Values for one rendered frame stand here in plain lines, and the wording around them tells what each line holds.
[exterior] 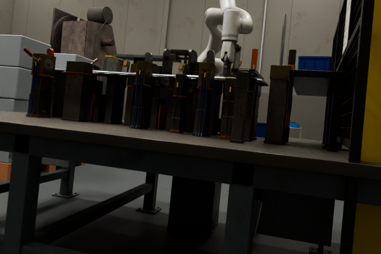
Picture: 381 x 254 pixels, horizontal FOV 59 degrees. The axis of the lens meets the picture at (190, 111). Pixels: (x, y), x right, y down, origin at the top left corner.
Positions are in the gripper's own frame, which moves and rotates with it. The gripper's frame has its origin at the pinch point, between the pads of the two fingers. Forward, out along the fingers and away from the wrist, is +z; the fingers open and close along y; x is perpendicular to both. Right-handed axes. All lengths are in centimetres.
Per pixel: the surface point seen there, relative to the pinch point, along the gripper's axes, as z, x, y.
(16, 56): -17, -228, -79
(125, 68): -2, -70, -18
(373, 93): 11, 61, 48
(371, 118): 19, 61, 48
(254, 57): -11.8, 10.1, -19.9
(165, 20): -246, -379, -726
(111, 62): -6, -80, -16
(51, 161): 51, -69, 42
